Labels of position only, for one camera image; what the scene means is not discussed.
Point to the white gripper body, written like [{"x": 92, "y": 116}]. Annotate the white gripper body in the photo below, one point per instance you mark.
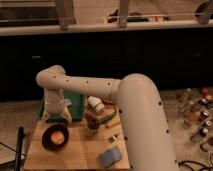
[{"x": 54, "y": 101}]

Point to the small brass object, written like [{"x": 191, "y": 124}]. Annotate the small brass object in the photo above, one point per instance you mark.
[{"x": 113, "y": 138}]

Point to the black stand with cables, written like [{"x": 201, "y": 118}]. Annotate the black stand with cables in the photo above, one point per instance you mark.
[{"x": 18, "y": 150}]

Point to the wooden railing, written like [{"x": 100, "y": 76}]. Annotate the wooden railing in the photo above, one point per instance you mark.
[{"x": 33, "y": 17}]

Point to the cluttered items on floor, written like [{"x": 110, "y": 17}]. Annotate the cluttered items on floor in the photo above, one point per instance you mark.
[{"x": 195, "y": 112}]

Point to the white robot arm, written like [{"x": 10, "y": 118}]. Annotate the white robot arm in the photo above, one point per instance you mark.
[{"x": 149, "y": 145}]

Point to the orange yellow apple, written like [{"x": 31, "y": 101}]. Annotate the orange yellow apple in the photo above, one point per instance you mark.
[{"x": 57, "y": 137}]

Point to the blue sponge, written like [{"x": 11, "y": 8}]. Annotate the blue sponge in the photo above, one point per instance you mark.
[{"x": 110, "y": 156}]

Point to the green tray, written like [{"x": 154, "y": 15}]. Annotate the green tray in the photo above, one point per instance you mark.
[{"x": 76, "y": 108}]

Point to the green vegetable toy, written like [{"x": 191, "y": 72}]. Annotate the green vegetable toy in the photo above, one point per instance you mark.
[{"x": 108, "y": 117}]

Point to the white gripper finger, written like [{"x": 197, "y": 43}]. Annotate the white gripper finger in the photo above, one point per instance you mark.
[
  {"x": 67, "y": 116},
  {"x": 45, "y": 117}
]

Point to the white plastic bottle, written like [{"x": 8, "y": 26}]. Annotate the white plastic bottle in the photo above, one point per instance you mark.
[{"x": 96, "y": 104}]

